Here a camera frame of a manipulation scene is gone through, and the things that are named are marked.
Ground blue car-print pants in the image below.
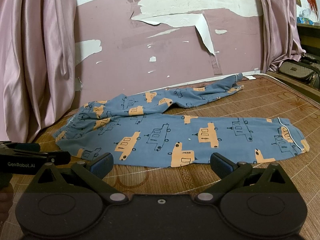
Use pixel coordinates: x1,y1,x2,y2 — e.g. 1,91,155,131
54,74,310,167

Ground person's left hand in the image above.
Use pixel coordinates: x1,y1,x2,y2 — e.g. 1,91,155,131
0,183,14,223

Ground white tag on mat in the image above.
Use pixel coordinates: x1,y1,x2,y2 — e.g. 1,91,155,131
245,75,256,80

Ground left pink satin curtain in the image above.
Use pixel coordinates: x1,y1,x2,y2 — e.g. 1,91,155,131
1,0,76,142

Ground pink satin curtain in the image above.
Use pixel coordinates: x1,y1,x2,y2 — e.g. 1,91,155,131
1,0,76,142
261,0,305,72

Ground quilted grey bag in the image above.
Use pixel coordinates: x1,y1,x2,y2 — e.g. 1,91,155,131
278,60,319,87

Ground right pink satin curtain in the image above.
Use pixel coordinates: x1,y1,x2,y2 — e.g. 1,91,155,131
261,0,305,72

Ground wooden side shelf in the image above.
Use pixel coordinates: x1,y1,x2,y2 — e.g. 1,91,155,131
297,23,320,56

